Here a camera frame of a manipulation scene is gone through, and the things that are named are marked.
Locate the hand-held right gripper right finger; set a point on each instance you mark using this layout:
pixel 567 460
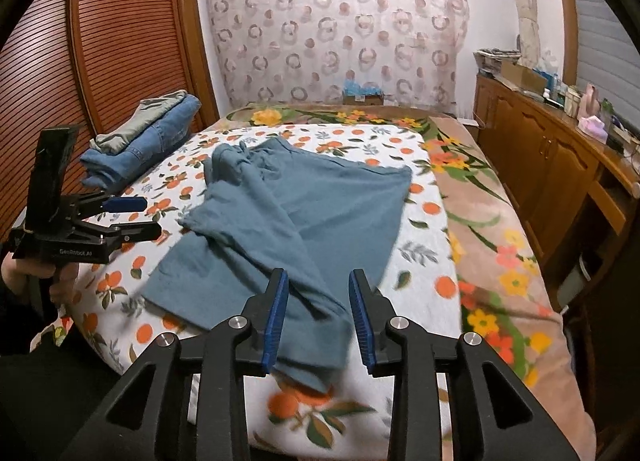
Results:
pixel 361 326

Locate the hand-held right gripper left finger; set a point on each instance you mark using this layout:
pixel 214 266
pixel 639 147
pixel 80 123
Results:
pixel 277 321

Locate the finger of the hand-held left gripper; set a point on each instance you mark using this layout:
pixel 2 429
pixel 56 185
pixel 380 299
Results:
pixel 125 203
pixel 135 231

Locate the teal blue shirt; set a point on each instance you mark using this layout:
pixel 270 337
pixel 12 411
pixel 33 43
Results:
pixel 310 201

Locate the folded khaki pants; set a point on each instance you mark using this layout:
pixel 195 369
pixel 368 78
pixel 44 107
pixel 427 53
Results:
pixel 145 113

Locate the person's left hand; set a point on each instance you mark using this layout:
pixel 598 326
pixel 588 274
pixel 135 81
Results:
pixel 14 273

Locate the folded blue jeans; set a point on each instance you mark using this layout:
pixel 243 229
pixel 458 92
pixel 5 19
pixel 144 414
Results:
pixel 150 141

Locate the orange fruit print blanket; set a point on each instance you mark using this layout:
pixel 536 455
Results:
pixel 430 251

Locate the floral yellow pillow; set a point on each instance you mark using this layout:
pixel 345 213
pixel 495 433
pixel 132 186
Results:
pixel 500 251

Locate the wooden louvered wardrobe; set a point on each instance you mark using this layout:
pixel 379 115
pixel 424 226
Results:
pixel 125 41

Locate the person's black clothing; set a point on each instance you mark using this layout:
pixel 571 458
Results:
pixel 35 391

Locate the small cardboard box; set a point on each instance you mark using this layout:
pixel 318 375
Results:
pixel 365 99

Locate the blue plastic bag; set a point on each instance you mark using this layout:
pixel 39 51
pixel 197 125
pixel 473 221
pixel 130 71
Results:
pixel 357 83

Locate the wooden sideboard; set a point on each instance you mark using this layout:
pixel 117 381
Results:
pixel 540 151

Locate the circle print curtain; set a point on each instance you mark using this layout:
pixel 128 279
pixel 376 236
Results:
pixel 325 16

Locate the open cardboard box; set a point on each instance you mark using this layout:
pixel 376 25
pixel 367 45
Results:
pixel 522 77

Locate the stack of newspapers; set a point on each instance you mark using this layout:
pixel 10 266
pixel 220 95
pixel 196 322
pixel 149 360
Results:
pixel 495 58

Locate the pink tissue pack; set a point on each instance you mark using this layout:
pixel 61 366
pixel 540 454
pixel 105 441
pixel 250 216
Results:
pixel 592 127

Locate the white jar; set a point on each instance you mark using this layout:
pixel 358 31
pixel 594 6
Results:
pixel 573 101

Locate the pink bottle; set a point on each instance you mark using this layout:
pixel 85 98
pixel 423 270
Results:
pixel 591 101

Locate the green bottle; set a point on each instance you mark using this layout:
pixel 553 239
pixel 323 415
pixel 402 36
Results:
pixel 607 113

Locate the beige lace curtain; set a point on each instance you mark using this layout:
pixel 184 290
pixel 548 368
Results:
pixel 529 6

